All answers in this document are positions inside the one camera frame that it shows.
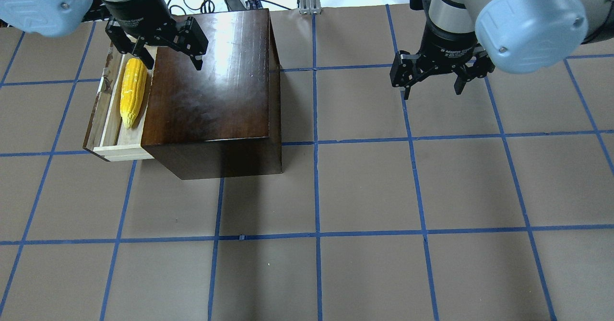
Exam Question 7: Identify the yellow corn cob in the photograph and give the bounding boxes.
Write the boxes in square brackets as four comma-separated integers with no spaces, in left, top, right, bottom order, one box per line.
[120,58,148,129]

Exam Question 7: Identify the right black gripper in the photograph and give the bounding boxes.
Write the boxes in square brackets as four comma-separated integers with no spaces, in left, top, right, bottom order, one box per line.
[390,24,496,100]

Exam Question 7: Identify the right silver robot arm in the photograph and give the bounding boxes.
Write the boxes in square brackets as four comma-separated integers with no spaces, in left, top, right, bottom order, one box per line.
[390,0,613,100]

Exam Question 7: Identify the black power adapter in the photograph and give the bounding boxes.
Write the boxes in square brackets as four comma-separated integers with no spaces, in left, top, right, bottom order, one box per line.
[224,0,248,12]

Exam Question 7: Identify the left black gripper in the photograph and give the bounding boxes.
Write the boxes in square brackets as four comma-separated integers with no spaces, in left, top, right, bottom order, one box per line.
[103,0,209,71]

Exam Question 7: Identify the dark brown wooden cabinet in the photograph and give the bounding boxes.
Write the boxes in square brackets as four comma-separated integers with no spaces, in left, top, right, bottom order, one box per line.
[141,9,282,180]

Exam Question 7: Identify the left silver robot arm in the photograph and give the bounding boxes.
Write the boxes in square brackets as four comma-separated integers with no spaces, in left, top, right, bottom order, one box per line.
[0,0,208,71]

